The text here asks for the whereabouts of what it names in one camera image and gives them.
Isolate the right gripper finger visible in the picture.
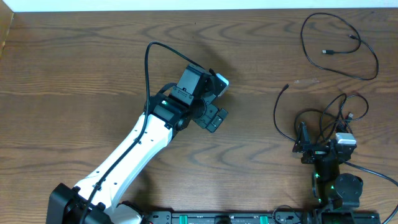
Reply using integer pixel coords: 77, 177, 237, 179
337, 123, 353, 134
292, 122, 310, 153

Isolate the black thin cable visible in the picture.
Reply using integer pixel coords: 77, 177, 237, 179
273, 83, 370, 144
300, 12, 380, 82

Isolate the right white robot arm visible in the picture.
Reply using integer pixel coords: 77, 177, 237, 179
292, 122, 380, 224

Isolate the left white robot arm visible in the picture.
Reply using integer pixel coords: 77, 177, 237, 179
46, 64, 229, 223

